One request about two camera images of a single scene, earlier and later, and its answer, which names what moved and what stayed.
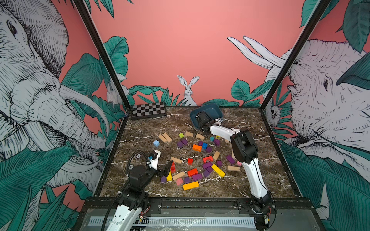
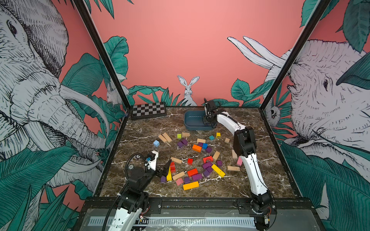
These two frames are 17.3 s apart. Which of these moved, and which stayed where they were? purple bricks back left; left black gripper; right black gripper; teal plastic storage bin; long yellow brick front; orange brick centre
Moved: teal plastic storage bin; right black gripper
Stayed: left black gripper; purple bricks back left; long yellow brick front; orange brick centre
